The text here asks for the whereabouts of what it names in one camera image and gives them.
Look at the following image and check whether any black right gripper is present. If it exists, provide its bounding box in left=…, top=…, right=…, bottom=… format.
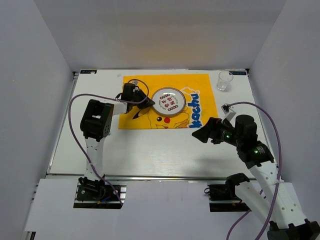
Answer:
left=191, top=117, right=243, bottom=147

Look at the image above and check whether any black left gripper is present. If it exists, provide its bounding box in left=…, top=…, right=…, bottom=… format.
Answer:
left=131, top=88, right=155, bottom=110

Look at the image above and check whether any round printed plate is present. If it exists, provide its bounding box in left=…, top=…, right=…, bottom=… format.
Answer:
left=151, top=87, right=186, bottom=116

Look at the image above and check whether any yellow Pikachu cloth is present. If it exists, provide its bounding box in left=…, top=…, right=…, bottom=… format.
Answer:
left=118, top=73, right=218, bottom=130

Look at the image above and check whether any clear drinking glass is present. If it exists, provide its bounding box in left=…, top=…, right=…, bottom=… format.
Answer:
left=216, top=70, right=234, bottom=91

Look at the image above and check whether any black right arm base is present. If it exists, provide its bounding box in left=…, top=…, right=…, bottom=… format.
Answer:
left=203, top=184, right=249, bottom=213

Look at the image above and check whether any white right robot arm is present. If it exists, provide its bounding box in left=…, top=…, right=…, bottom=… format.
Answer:
left=192, top=103, right=320, bottom=240

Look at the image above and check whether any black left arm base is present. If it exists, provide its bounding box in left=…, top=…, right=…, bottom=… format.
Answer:
left=73, top=177, right=126, bottom=210

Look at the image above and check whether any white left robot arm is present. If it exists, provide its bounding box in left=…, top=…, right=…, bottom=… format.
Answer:
left=80, top=79, right=155, bottom=181

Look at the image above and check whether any black table logo sticker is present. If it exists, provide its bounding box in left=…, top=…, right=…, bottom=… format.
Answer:
left=230, top=71, right=247, bottom=76

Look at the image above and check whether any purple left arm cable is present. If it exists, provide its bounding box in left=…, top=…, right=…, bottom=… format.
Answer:
left=68, top=79, right=151, bottom=206

